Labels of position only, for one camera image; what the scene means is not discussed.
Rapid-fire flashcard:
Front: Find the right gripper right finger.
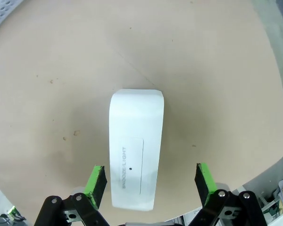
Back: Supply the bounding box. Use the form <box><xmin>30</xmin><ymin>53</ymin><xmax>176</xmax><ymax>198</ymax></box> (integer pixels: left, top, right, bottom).
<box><xmin>191</xmin><ymin>162</ymin><xmax>268</xmax><ymax>226</ymax></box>

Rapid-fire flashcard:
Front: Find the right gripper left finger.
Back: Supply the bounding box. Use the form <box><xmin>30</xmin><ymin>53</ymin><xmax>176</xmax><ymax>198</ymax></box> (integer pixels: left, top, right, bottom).
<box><xmin>36</xmin><ymin>164</ymin><xmax>109</xmax><ymax>226</ymax></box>

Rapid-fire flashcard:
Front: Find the white perforated plastic basket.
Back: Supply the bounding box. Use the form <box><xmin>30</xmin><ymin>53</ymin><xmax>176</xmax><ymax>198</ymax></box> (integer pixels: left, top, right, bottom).
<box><xmin>0</xmin><ymin>0</ymin><xmax>24</xmax><ymax>37</ymax></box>

